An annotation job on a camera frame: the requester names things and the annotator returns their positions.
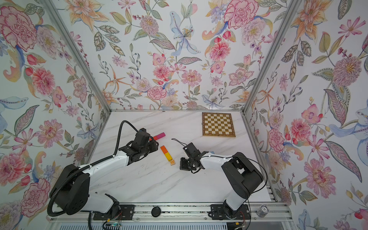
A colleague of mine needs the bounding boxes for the magenta rectangular block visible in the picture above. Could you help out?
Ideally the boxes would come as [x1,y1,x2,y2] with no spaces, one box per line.
[154,132,166,140]

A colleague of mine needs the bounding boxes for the orange rectangular block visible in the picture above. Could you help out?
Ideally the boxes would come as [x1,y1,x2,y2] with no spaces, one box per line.
[161,146,168,154]

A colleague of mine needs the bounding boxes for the yellow rectangular block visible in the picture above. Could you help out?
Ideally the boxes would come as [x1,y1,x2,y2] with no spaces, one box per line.
[164,152,173,162]

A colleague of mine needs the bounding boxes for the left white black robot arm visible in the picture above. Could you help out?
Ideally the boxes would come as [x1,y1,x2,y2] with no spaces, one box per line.
[47,120,159,218]

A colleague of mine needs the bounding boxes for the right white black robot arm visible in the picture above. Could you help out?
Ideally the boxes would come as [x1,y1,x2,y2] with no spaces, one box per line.
[180,143,265,220]

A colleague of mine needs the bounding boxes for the wooden chessboard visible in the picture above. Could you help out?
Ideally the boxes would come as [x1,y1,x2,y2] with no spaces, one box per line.
[202,112,236,138]

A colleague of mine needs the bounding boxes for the black round knob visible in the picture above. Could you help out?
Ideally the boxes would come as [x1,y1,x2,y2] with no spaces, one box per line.
[151,206,162,218]

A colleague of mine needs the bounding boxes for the clear tape roll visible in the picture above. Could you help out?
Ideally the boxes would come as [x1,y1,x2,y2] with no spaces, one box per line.
[256,205,269,218]

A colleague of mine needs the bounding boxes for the aluminium mounting rail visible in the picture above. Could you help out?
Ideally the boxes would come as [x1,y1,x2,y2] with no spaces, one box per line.
[45,202,293,223]

